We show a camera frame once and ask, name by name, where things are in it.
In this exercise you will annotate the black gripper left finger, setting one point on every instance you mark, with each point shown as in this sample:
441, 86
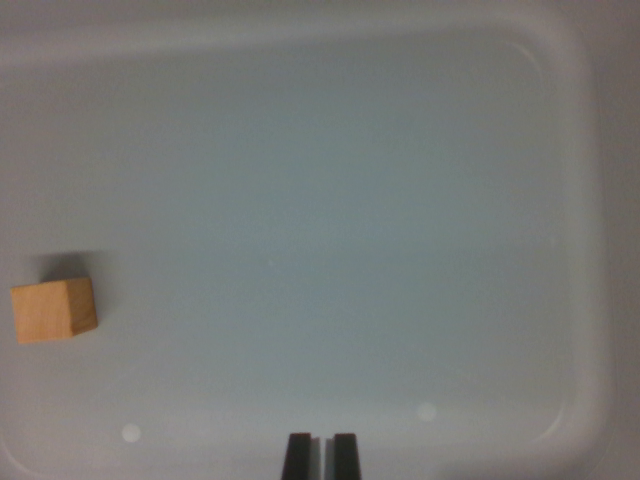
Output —
298, 460

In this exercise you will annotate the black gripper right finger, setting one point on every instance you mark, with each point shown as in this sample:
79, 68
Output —
346, 460

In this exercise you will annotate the wooden cube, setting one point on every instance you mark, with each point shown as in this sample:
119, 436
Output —
50, 312

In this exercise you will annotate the white plastic tray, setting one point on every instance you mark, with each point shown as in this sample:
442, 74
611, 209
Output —
350, 200

